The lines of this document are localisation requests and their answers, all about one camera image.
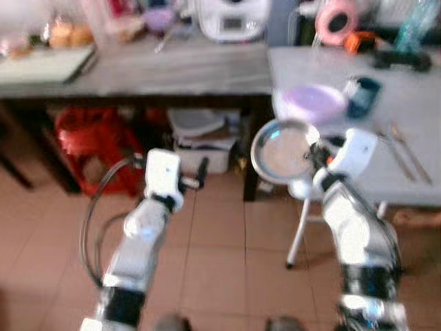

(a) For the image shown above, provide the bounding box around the white folding table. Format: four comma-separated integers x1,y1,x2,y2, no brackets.
267,46,441,270

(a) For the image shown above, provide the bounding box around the small purple bowl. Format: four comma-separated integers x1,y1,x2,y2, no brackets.
143,6,179,36

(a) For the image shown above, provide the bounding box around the pink round appliance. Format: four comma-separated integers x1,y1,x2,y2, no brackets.
314,0,360,48

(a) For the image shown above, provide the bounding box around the teal transparent bottle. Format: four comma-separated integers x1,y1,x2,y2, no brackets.
396,0,439,53

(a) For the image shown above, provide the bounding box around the grey long table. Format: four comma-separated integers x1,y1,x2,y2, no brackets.
0,37,274,202

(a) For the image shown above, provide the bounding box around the small orange object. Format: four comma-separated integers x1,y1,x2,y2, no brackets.
344,30,378,55

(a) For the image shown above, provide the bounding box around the metal fork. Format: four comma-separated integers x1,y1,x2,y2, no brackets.
377,130,418,182

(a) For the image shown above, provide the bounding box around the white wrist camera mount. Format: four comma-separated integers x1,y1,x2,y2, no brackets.
143,148,182,201
330,128,379,179

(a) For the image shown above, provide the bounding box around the white kitchen appliance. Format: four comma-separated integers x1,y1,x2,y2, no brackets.
194,0,271,44

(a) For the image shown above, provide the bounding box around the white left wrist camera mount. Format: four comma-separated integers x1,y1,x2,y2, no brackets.
143,148,182,201

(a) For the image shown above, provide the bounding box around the robot leg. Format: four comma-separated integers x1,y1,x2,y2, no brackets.
265,317,308,331
152,313,193,331

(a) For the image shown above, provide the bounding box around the round metal plate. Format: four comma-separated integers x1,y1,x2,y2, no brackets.
249,118,322,186

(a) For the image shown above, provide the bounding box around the robot right leg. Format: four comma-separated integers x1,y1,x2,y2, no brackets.
265,317,308,331

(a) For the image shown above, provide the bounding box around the white lidded storage box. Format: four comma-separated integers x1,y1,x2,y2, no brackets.
167,108,239,175

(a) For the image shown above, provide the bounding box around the bag of bread buns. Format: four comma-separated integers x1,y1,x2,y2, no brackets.
46,19,94,48

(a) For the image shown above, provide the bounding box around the flat black object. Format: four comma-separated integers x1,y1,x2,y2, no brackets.
373,49,433,72

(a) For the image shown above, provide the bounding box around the pale green cutting board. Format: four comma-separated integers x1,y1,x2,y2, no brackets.
0,46,98,86

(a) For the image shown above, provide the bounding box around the dark teal cup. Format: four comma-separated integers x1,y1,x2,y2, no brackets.
346,75,382,120

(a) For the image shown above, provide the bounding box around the red plastic basket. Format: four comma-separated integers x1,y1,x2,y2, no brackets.
54,106,145,198

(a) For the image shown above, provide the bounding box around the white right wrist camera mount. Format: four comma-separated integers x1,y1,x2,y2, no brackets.
330,128,379,179

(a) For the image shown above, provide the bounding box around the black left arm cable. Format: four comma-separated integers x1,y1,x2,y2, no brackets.
79,157,147,285

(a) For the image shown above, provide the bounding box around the large purple plastic bowl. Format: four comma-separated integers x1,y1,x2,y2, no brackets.
275,83,348,126

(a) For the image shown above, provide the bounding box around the robot left leg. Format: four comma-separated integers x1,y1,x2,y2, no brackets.
152,313,193,331

